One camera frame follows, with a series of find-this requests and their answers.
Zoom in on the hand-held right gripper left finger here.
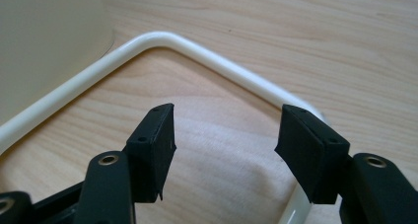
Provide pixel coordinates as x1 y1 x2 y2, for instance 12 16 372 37
125 102 177 204

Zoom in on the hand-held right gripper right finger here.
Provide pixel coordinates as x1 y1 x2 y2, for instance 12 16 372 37
273 104 351 205

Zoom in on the cream plastic trash bin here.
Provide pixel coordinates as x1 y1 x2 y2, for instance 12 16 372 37
0 0 115 127

